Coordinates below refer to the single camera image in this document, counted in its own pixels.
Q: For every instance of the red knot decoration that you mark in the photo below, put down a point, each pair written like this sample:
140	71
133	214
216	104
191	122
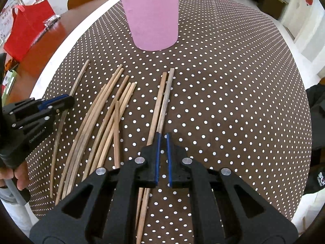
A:
308	0

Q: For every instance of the red bag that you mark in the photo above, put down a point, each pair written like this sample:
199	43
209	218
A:
28	33

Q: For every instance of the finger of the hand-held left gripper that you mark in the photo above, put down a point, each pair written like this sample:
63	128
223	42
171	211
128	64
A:
30	105
63	104

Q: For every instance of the person's left hand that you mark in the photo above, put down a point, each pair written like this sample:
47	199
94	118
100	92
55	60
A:
19	176

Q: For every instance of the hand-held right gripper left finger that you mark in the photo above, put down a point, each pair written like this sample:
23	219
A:
158	157

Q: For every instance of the black jacket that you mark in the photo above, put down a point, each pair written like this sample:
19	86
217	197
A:
316	132

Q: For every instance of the dark wooden desk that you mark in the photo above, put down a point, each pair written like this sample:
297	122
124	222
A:
271	5

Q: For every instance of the pink paper cup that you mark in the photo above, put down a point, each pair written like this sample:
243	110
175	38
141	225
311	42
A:
152	17

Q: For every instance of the grey wooden chopstick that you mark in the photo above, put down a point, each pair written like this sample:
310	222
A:
167	95

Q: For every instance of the brown polka dot tablecloth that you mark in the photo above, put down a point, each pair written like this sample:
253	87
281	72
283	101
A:
228	94

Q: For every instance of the green white box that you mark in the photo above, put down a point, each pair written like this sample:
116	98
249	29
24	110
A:
9	82

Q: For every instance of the shiny wrapped packet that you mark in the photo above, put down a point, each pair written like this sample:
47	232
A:
52	20

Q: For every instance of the bunch of wooden chopsticks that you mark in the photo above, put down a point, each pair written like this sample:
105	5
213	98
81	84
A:
157	106

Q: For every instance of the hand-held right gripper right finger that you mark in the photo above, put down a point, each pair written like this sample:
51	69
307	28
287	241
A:
169	157

